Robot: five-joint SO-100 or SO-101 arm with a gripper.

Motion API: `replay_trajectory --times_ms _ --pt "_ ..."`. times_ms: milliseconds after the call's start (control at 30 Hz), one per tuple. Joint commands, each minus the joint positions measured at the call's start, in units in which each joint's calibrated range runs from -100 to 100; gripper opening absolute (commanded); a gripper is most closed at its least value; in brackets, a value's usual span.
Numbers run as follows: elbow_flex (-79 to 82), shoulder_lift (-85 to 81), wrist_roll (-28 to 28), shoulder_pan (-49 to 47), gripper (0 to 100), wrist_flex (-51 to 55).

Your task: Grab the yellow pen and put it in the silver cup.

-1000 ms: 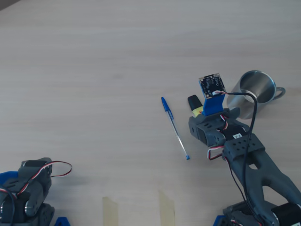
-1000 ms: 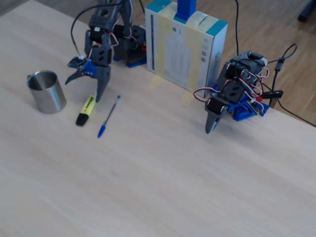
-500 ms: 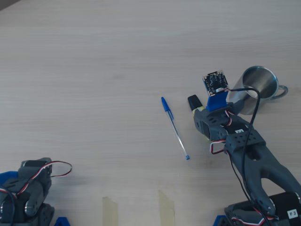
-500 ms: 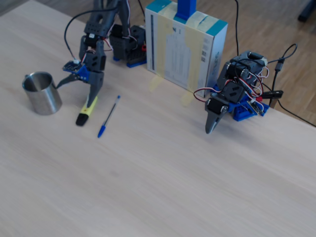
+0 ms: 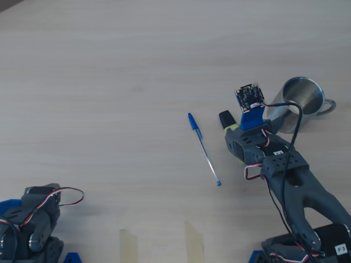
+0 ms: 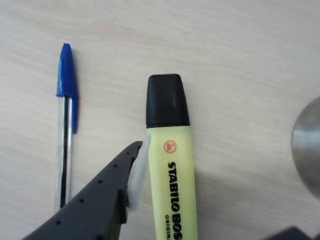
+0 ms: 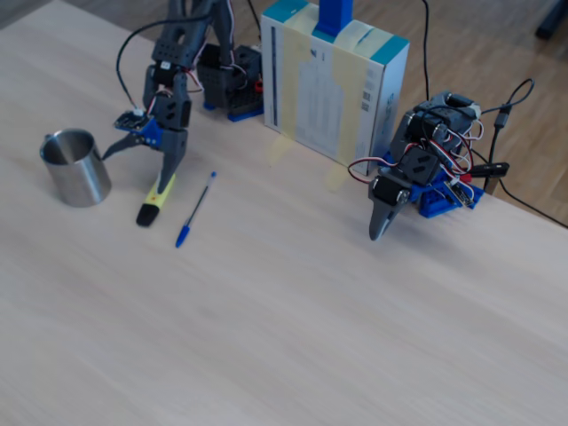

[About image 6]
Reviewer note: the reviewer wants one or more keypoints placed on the grey gripper finger with white pad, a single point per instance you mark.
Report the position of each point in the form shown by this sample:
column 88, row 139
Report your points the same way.
column 95, row 200
column 292, row 235

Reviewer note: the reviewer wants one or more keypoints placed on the yellow highlighter with black cap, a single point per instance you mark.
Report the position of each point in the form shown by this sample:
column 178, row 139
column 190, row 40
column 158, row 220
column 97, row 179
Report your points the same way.
column 170, row 162

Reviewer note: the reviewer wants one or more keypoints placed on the clear ballpoint pen blue cap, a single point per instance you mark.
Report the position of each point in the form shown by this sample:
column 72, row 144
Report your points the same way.
column 66, row 82

